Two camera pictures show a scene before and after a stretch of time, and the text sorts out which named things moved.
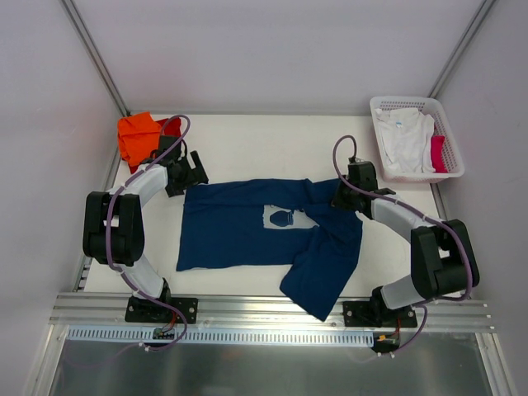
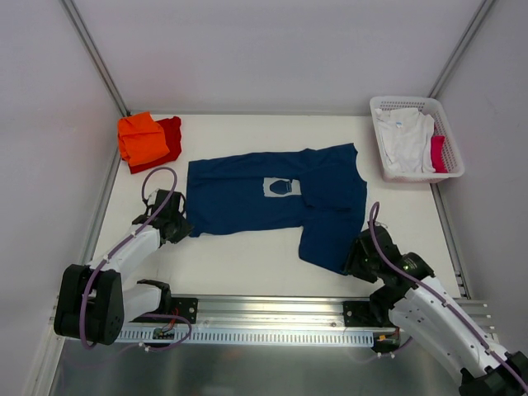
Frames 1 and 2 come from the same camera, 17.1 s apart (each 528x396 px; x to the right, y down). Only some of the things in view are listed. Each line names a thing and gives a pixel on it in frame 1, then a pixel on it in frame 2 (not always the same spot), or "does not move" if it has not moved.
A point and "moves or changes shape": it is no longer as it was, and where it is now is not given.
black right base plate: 378,314 does not move
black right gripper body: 342,196 → 356,264
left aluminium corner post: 96,58 does not move
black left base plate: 139,309 does not move
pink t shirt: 437,154 does not move
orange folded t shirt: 139,136 does not move
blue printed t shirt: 227,223 moves or changes shape
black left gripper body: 197,167 → 178,230
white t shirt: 405,136 does not move
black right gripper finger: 343,197 → 357,261
